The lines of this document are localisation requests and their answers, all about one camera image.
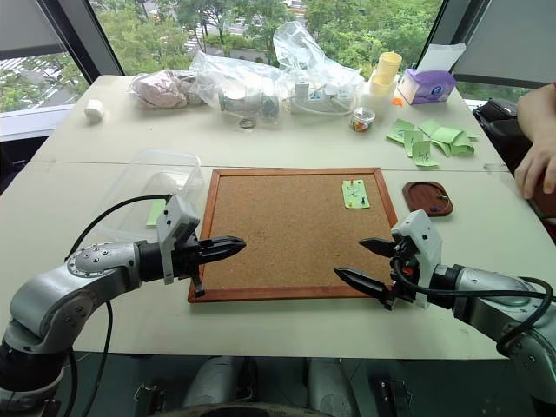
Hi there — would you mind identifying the bag of pink cloth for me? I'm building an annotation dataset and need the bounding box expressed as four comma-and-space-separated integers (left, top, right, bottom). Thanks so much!
129, 68, 206, 110

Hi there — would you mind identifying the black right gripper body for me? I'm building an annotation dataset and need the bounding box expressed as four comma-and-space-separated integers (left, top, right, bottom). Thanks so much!
382, 241, 421, 312

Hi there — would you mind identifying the dark wooden tray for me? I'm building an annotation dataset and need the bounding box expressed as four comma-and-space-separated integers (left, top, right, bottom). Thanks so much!
401, 180, 455, 219

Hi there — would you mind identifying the person's bare hand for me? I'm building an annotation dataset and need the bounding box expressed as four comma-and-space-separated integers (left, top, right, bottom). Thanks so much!
513, 137, 556, 202

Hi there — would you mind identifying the clear bag with metal parts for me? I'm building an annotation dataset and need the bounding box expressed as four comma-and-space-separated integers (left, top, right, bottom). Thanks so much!
189, 49, 284, 128

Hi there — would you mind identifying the clear bag with power strip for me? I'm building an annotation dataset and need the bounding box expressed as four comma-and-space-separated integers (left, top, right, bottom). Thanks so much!
272, 20, 366, 117

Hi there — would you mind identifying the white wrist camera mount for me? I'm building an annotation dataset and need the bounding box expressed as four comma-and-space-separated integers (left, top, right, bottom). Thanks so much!
390, 208, 445, 310
155, 195, 202, 286

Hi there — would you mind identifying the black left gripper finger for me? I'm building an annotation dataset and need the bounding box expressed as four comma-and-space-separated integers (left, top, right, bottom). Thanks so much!
201, 248, 245, 265
200, 235, 248, 254

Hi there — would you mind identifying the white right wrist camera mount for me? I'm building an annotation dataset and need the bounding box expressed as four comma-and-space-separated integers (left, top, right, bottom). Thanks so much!
390, 208, 445, 310

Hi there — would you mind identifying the purple tissue box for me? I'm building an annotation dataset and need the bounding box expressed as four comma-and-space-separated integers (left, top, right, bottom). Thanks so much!
396, 67, 458, 106

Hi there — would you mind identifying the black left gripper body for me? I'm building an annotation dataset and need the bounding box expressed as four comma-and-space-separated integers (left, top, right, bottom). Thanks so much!
172, 237, 215, 299

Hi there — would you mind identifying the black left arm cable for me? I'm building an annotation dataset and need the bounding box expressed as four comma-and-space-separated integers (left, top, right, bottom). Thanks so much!
63, 194, 171, 417

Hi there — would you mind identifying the white tape roll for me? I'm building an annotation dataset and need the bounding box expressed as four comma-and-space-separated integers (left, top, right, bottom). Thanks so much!
83, 98, 106, 126

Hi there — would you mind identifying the stack of cream cups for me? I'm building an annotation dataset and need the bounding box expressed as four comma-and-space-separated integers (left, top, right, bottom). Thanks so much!
361, 51, 403, 110

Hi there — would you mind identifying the grey roller blind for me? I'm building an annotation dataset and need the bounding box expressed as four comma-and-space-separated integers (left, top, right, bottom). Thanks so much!
450, 0, 556, 89
0, 0, 67, 61

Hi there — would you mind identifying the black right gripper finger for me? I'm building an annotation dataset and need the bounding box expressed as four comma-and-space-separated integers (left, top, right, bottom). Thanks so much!
333, 266, 387, 301
359, 237, 396, 259

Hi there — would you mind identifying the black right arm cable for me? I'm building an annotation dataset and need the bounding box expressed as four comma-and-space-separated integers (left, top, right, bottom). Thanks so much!
389, 255, 555, 358

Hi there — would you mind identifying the green pinned paper note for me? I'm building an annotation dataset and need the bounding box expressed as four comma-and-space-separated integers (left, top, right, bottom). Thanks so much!
341, 178, 372, 210

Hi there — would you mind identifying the wood framed cork board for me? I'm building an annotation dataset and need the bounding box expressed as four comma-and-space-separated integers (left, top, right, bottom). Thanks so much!
187, 167, 399, 304

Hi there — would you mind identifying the dark window frame post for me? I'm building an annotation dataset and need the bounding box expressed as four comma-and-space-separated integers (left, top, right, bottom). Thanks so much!
36, 0, 128, 87
415, 0, 462, 70

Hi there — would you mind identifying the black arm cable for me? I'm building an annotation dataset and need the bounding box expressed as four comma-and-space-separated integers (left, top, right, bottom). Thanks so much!
389, 255, 555, 358
63, 194, 171, 417

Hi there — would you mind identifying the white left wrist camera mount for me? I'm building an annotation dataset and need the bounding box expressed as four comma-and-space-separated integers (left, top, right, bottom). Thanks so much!
155, 195, 202, 286

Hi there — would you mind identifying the black bag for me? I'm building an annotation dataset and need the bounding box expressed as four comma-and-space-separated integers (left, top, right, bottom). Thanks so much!
472, 98, 536, 173

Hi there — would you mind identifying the small cup of pins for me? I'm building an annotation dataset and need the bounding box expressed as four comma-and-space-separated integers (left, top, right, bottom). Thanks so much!
349, 106, 377, 136

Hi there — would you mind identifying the clear plastic container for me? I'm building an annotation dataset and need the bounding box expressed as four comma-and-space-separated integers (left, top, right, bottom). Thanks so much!
92, 148, 205, 245

